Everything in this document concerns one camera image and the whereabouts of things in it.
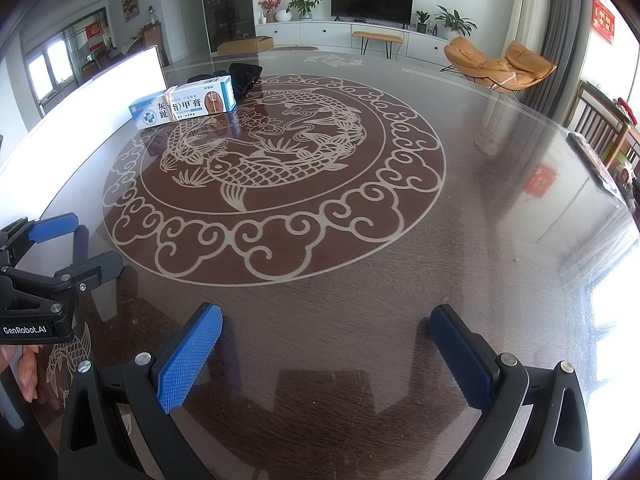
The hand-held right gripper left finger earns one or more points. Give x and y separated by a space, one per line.
190 360

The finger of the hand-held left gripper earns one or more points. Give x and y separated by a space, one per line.
50 227
97 266

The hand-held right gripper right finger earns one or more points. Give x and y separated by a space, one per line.
462 360

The blue and white carton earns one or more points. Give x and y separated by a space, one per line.
150 110

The black knit cloth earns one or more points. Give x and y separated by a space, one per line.
246 77

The brown patterned glass desktop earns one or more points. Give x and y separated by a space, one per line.
350 310

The person's left hand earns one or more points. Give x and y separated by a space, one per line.
29 375

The red door poster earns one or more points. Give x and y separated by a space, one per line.
96 36

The brown wooden side cabinet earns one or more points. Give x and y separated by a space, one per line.
152 39

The cardboard box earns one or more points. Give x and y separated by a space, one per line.
245 46

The dark wooden chair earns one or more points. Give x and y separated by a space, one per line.
595 125

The dark glass display cabinet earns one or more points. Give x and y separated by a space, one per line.
225 5

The orange lounge chair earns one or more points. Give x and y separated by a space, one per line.
500 67

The white round vase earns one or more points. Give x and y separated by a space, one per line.
283 16

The red flowers in vase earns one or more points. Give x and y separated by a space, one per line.
270 4

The white television cabinet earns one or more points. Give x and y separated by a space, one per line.
320 35

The wooden bench with metal legs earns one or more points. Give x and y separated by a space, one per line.
377 36

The large leafy potted plant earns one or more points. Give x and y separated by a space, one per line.
455 21

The grey curtain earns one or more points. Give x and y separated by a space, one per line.
565 35

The small green potted plant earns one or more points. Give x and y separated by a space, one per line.
422 19

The cream covered standing air conditioner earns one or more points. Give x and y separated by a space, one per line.
525 15

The black flat television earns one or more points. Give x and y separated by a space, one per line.
372 0

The framed wall painting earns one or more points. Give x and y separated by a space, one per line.
130 2

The red wall hanging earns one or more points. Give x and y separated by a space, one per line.
603 20

